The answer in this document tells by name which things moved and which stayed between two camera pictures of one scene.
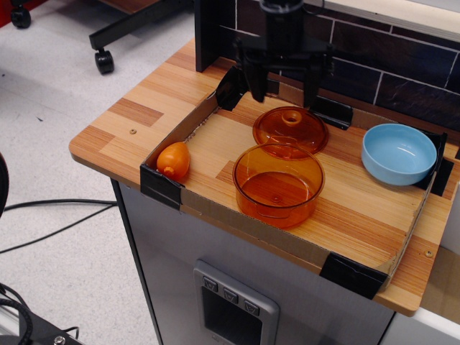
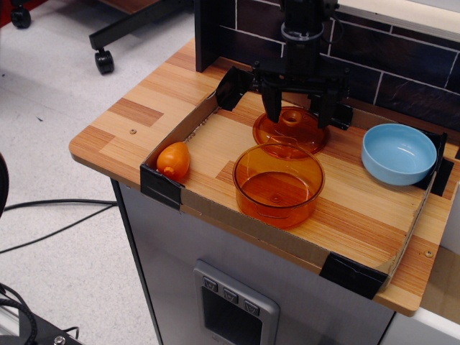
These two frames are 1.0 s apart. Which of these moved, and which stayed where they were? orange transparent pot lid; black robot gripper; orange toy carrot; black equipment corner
Moved: black robot gripper
Stayed: black equipment corner; orange transparent pot lid; orange toy carrot
